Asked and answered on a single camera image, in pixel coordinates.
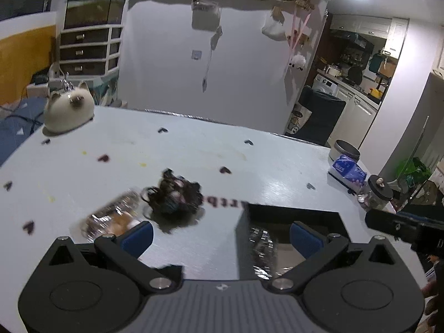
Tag blue tissue pack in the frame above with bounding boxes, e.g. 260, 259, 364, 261
328, 154, 369, 188

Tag person's right hand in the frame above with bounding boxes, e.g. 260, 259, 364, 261
422, 277, 444, 320

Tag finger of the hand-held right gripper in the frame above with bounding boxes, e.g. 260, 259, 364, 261
365, 208, 422, 241

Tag hanging clear pouch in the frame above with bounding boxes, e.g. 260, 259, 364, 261
192, 0, 223, 30

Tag printed tote bag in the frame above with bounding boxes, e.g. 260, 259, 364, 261
284, 103, 314, 136

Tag glass fish tank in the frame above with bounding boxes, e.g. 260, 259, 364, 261
64, 0, 127, 29

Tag black storage box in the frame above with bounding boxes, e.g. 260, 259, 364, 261
235, 203, 350, 278

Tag blue cloth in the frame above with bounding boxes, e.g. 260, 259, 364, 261
0, 97, 49, 167

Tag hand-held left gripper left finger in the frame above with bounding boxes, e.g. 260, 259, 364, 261
47, 220, 177, 292

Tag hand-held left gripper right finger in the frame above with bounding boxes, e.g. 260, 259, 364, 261
271, 220, 398, 291

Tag white drawer cabinet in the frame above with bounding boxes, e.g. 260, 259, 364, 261
57, 25, 125, 77

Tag white kitchen wall cabinets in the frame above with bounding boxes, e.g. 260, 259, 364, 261
329, 14, 410, 56

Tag round metal tin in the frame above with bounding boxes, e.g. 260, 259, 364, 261
329, 140, 361, 163

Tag white hanging bag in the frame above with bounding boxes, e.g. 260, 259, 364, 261
261, 10, 287, 42

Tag green plant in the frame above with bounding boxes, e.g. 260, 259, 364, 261
395, 158, 432, 188

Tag glass jar with black lid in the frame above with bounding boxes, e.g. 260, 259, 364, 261
357, 175, 394, 212

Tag clear packet of brown bread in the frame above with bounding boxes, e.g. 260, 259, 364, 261
80, 187, 146, 243

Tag shiny patterned plastic packet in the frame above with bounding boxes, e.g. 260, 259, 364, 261
248, 225, 302, 280

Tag white kitchen base cabinets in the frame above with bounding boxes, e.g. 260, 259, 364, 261
333, 83, 379, 146

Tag black chair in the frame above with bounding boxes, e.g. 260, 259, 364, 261
298, 85, 347, 146

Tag hanging sheep plush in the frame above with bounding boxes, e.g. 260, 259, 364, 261
288, 54, 306, 72

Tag dark hair scrunchie bundle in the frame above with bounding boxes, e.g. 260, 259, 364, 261
140, 168, 203, 224

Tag white washing machine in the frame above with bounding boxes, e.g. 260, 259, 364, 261
312, 74, 340, 98

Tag white cat-shaped figure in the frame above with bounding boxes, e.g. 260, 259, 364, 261
42, 80, 95, 134

